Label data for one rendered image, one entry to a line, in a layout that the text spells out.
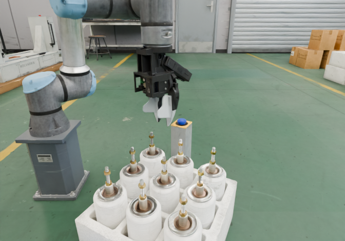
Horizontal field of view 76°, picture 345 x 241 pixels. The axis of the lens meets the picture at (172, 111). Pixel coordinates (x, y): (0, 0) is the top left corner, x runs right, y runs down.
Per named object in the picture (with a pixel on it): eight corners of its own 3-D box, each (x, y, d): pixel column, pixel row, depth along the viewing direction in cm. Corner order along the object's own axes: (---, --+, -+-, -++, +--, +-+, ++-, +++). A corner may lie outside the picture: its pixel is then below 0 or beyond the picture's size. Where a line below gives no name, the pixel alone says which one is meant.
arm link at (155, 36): (157, 25, 56) (181, 26, 51) (158, 44, 58) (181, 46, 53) (134, 26, 51) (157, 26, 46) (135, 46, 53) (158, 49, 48)
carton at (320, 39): (333, 49, 351) (339, 29, 340) (318, 50, 351) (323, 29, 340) (321, 47, 379) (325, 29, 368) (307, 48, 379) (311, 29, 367)
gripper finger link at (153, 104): (139, 122, 62) (140, 92, 58) (154, 116, 66) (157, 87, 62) (146, 127, 60) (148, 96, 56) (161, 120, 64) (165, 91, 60)
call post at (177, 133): (170, 184, 105) (170, 125, 93) (176, 176, 111) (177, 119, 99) (184, 188, 102) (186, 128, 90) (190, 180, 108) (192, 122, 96)
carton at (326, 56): (339, 68, 363) (344, 50, 351) (324, 68, 362) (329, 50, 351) (327, 65, 390) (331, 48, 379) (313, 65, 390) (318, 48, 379)
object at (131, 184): (142, 224, 76) (139, 182, 69) (118, 216, 79) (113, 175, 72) (154, 204, 84) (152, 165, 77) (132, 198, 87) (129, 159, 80)
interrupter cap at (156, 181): (173, 191, 66) (173, 189, 65) (149, 187, 67) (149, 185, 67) (178, 175, 72) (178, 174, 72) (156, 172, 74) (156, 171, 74)
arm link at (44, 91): (24, 106, 89) (15, 73, 84) (59, 99, 98) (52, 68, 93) (33, 115, 81) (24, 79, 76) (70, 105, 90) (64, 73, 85)
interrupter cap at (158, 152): (144, 147, 88) (144, 146, 88) (163, 148, 88) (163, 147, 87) (140, 158, 81) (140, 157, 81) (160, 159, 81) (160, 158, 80)
